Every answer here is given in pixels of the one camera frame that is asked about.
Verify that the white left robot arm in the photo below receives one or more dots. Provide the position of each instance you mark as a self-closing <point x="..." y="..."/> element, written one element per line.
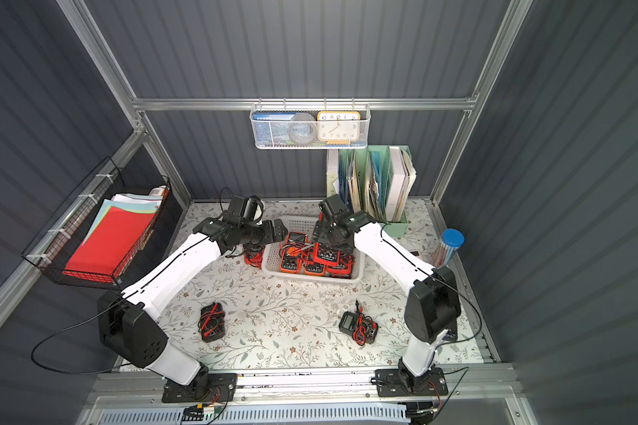
<point x="128" y="322"/>

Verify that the red ANENG multimeter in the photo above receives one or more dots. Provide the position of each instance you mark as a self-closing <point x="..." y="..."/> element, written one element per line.
<point x="344" y="268"/>

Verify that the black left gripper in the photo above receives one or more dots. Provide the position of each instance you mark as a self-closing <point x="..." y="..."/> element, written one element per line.
<point x="252" y="248"/>

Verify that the green file organizer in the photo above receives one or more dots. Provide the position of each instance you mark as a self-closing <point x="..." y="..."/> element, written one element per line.
<point x="377" y="180"/>

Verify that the dark green multimeter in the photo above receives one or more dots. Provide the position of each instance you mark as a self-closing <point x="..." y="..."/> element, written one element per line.
<point x="296" y="238"/>

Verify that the blue box in basket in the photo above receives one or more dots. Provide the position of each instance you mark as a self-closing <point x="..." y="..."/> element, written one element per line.
<point x="270" y="129"/>

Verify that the red paper folder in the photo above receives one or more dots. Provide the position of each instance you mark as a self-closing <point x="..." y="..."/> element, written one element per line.
<point x="116" y="229"/>

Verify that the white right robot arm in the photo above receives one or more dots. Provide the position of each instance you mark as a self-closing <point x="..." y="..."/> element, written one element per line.
<point x="432" y="304"/>

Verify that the orange multimeter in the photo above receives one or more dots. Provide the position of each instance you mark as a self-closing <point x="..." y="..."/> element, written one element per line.
<point x="312" y="268"/>
<point x="291" y="263"/>

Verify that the black wire wall basket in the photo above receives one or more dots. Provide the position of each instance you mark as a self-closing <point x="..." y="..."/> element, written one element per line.
<point x="63" y="237"/>

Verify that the white plastic basket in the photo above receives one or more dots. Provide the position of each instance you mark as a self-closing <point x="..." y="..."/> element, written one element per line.
<point x="273" y="253"/>

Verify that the grey tape roll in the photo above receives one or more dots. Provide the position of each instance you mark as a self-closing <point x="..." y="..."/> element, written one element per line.
<point x="302" y="129"/>

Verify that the orange alarm clock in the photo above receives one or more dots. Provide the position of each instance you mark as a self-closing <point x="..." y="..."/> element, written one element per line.
<point x="338" y="127"/>

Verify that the small black multimeter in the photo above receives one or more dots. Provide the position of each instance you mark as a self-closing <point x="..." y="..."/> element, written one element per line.
<point x="211" y="325"/>
<point x="359" y="326"/>

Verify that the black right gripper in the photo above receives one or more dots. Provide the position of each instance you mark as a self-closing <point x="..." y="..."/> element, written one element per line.
<point x="324" y="241"/>

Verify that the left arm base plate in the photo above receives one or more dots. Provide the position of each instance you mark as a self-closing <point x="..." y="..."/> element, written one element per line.
<point x="204" y="388"/>

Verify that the blue lid pencil tube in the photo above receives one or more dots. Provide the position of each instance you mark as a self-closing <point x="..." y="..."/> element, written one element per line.
<point x="451" y="240"/>

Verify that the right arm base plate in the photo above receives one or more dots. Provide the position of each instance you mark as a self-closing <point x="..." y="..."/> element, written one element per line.
<point x="397" y="383"/>

